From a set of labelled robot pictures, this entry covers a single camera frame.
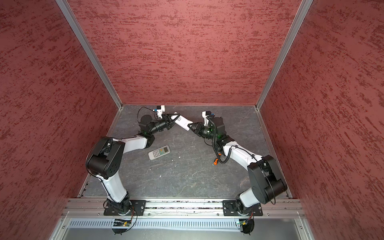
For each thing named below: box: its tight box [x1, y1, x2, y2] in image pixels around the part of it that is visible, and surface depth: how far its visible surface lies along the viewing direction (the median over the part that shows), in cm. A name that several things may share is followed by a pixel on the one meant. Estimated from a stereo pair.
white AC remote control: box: [171, 112, 193, 131], surface depth 85 cm
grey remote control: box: [148, 145, 171, 161], surface depth 95 cm
